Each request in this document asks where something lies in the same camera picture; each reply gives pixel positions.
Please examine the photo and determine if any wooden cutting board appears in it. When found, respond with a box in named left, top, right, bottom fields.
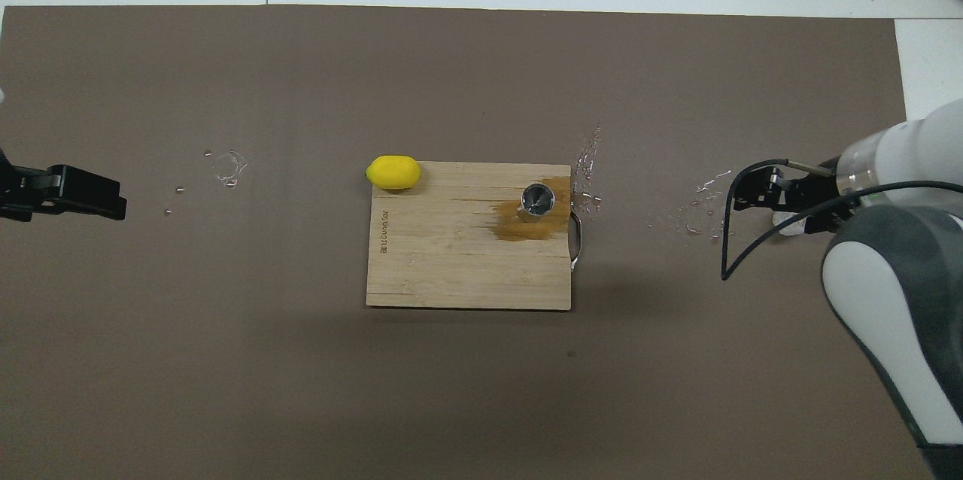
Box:
left=366, top=162, right=585, bottom=311

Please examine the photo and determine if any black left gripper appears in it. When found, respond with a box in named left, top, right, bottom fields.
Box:
left=0, top=153, right=127, bottom=223

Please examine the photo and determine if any clear plastic cup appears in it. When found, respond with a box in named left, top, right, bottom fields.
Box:
left=771, top=208, right=812, bottom=238

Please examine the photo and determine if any brown table mat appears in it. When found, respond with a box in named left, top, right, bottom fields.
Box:
left=0, top=5, right=947, bottom=480

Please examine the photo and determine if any steel jigger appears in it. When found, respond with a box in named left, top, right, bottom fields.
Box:
left=515, top=181, right=557, bottom=223

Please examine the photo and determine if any yellow lemon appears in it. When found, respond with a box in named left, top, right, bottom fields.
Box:
left=366, top=155, right=421, bottom=190

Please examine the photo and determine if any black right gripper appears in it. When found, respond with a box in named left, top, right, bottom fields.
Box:
left=734, top=158, right=855, bottom=236

